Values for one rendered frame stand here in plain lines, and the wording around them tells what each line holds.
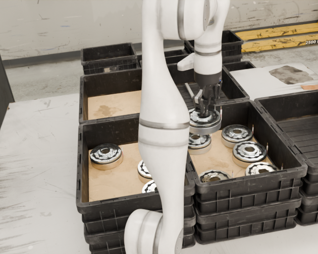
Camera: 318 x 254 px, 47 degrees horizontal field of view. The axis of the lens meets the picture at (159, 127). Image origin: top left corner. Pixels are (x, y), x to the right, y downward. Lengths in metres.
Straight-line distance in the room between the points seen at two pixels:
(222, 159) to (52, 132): 0.81
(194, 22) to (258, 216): 0.65
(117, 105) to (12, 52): 3.10
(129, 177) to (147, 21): 0.62
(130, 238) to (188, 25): 0.39
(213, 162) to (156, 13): 0.66
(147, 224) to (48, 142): 0.98
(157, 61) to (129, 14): 3.73
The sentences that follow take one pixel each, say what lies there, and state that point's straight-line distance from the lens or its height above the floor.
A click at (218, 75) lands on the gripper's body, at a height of 1.13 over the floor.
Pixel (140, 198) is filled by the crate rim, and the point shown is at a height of 0.93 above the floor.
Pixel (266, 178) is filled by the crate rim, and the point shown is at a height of 0.92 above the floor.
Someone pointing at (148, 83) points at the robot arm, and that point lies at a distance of 0.63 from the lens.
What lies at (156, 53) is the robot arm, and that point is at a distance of 0.63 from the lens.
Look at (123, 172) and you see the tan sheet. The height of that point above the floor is 0.83.
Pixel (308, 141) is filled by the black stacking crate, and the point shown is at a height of 0.83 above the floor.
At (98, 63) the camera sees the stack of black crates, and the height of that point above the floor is 0.56.
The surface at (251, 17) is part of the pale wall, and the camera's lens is 4.76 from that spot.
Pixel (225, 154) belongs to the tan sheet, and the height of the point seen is 0.83.
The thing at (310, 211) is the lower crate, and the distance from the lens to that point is 1.16.
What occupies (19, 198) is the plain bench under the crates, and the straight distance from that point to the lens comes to 1.38.
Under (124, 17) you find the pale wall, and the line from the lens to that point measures 4.36.
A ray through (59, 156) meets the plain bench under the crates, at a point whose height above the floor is 0.70.
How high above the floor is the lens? 1.55
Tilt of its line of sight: 32 degrees down
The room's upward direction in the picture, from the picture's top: 5 degrees counter-clockwise
